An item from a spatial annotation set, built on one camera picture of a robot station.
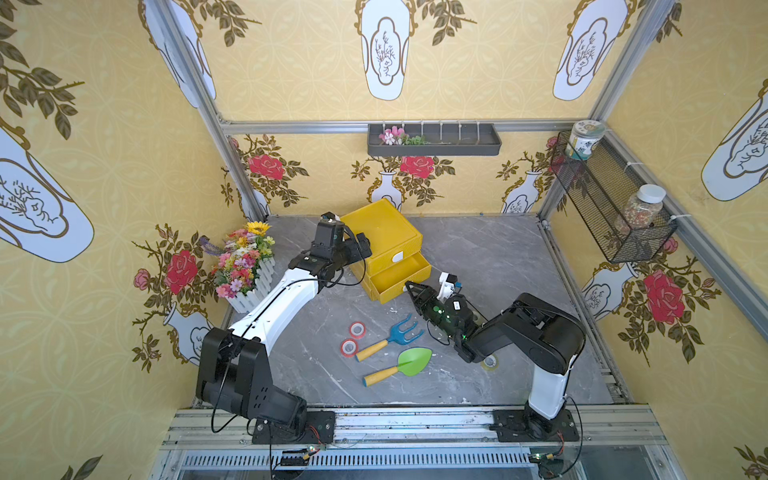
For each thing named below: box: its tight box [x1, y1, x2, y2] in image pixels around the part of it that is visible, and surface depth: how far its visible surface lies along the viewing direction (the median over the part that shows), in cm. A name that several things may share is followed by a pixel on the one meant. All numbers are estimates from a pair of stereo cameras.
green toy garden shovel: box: [363, 347, 433, 387], surface depth 86 cm
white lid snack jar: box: [624, 183, 667, 229], surface depth 66 cm
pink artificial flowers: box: [378, 126, 428, 146], surface depth 89 cm
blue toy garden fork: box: [356, 314, 424, 362], surface depth 92 cm
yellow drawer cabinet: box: [340, 198, 431, 304], surface depth 90 cm
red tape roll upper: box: [348, 321, 367, 339], surface depth 92 cm
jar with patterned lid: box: [565, 120, 606, 161], surface depth 87 cm
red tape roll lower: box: [340, 338, 359, 358], surface depth 89 cm
